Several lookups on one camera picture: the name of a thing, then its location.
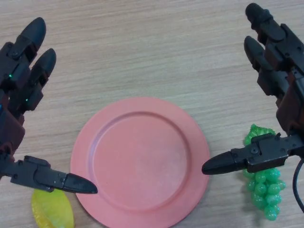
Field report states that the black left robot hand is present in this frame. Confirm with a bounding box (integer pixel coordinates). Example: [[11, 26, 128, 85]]
[[0, 17, 98, 195]]

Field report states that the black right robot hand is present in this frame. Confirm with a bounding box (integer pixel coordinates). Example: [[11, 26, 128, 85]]
[[201, 2, 304, 176]]

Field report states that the green plastic grape bunch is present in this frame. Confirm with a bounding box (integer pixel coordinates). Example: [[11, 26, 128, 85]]
[[241, 123, 287, 221]]

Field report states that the pink round plate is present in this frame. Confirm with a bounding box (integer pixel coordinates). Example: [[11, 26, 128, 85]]
[[70, 96, 211, 228]]

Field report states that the yellow starfruit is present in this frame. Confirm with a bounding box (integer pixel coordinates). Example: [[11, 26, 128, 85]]
[[31, 189, 76, 228]]

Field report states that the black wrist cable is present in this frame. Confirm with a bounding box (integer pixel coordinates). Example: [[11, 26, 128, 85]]
[[293, 159, 304, 209]]

